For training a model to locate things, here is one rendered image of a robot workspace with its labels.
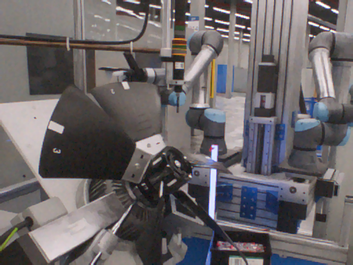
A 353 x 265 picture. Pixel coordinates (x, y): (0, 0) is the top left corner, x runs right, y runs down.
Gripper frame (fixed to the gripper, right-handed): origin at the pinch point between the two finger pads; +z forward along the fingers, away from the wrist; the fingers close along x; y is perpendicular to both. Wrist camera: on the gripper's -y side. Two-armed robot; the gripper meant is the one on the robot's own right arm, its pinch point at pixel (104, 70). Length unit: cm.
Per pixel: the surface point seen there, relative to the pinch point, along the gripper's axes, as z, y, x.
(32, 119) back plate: 43, 8, -47
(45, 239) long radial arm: 52, 21, -91
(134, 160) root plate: 26, 11, -80
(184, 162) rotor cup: 11, 13, -82
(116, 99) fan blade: 21, 0, -57
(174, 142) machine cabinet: -253, 157, 296
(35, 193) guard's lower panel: 34, 50, -12
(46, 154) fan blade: 49, 5, -83
